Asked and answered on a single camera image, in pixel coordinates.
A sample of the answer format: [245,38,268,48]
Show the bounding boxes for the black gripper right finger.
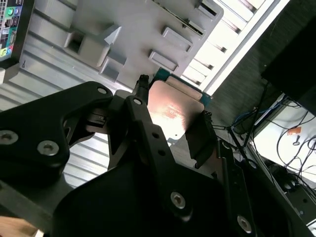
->
[185,112,297,237]

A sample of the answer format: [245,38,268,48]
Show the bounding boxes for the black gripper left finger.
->
[0,76,194,222]

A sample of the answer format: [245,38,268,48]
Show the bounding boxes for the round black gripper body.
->
[45,158,247,237]

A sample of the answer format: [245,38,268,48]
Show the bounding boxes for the CPU with silver top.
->
[147,68,213,146]

